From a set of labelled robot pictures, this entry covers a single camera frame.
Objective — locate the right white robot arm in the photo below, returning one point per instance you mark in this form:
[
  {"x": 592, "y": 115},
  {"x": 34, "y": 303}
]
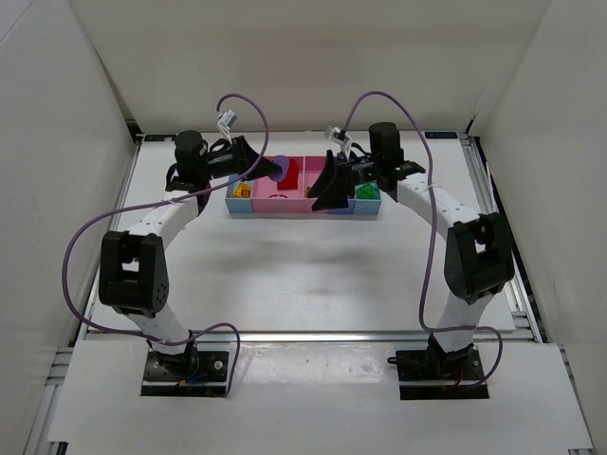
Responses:
[{"x": 478, "y": 255}]

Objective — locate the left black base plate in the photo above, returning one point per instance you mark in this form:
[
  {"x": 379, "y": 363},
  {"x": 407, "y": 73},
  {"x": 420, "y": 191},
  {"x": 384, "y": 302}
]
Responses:
[{"x": 199, "y": 372}]

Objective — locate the purple oval lego piece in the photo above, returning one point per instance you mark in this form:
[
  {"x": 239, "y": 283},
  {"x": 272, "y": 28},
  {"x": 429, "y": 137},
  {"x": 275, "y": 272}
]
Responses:
[{"x": 283, "y": 162}]

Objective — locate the right light blue bin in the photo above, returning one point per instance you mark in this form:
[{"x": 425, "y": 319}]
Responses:
[{"x": 366, "y": 207}]

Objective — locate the dark blue bin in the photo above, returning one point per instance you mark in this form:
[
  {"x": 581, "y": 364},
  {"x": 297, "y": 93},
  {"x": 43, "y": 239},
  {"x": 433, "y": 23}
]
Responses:
[{"x": 341, "y": 211}]

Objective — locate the narrow pink bin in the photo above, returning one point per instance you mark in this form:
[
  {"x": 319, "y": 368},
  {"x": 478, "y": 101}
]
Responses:
[{"x": 312, "y": 169}]

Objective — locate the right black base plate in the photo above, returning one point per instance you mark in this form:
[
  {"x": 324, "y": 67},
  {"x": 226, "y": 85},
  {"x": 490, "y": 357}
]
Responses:
[{"x": 421, "y": 378}]

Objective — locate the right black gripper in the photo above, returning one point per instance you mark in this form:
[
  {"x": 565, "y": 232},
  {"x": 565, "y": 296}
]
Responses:
[{"x": 341, "y": 172}]

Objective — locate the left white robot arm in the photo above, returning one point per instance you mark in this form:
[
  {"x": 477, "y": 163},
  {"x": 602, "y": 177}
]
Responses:
[{"x": 134, "y": 279}]

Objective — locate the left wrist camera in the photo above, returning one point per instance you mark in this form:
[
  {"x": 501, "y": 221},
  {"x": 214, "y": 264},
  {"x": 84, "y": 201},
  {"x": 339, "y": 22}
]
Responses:
[{"x": 225, "y": 121}]

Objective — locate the yellow lego brick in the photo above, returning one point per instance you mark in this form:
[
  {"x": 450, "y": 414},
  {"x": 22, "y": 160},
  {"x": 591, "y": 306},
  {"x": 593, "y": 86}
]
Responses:
[{"x": 242, "y": 190}]

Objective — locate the green lego brick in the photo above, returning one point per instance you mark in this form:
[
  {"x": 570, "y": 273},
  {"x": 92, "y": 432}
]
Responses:
[{"x": 367, "y": 191}]

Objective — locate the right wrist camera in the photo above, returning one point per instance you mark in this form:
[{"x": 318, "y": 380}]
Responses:
[{"x": 341, "y": 138}]

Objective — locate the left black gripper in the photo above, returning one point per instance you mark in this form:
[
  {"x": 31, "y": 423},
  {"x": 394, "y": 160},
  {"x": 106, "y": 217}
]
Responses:
[{"x": 239, "y": 154}]

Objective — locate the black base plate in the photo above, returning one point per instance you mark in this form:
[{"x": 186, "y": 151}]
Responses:
[
  {"x": 199, "y": 372},
  {"x": 421, "y": 378}
]

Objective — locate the left light blue bin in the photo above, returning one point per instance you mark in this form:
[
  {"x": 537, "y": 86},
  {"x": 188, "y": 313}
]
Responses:
[{"x": 239, "y": 206}]

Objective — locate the light blue bin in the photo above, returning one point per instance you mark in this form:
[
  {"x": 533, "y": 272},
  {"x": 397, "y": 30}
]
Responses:
[
  {"x": 366, "y": 207},
  {"x": 239, "y": 206}
]

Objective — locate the large pink bin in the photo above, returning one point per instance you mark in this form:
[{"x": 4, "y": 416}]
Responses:
[{"x": 265, "y": 187}]

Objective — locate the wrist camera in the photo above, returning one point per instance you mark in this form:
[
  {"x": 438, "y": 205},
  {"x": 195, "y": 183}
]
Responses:
[
  {"x": 225, "y": 121},
  {"x": 341, "y": 138}
]

